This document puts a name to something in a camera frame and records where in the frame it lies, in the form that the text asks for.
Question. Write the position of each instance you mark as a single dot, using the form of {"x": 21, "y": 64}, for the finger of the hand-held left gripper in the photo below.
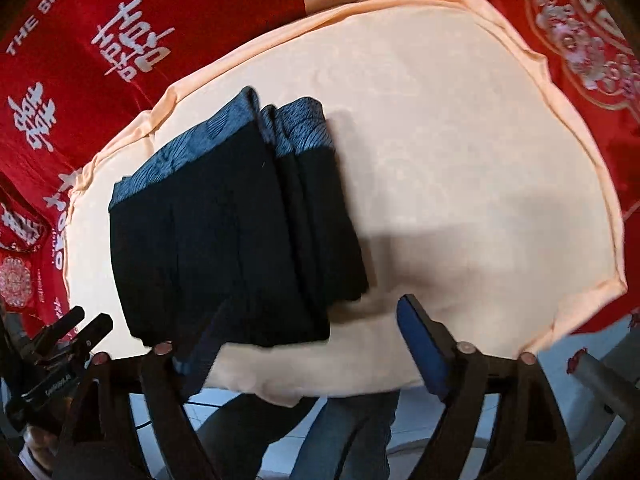
{"x": 57, "y": 327}
{"x": 82, "y": 340}

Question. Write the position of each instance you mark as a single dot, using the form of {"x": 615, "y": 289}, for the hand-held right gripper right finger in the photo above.
{"x": 425, "y": 350}

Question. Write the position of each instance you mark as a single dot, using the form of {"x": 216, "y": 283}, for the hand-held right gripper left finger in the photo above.
{"x": 197, "y": 365}

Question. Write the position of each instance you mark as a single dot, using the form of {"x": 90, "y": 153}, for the black pants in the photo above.
{"x": 225, "y": 235}

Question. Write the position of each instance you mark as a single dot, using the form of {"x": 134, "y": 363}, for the person's left hand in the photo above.
{"x": 42, "y": 441}

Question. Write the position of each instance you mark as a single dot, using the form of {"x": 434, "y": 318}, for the person's right leg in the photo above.
{"x": 350, "y": 435}

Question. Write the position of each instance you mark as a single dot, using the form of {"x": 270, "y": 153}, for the grey metal tube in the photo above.
{"x": 605, "y": 385}

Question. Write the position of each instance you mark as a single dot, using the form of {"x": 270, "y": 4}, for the peach cloth sheet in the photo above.
{"x": 450, "y": 160}

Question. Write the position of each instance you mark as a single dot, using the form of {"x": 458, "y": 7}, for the red printed blanket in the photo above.
{"x": 75, "y": 110}

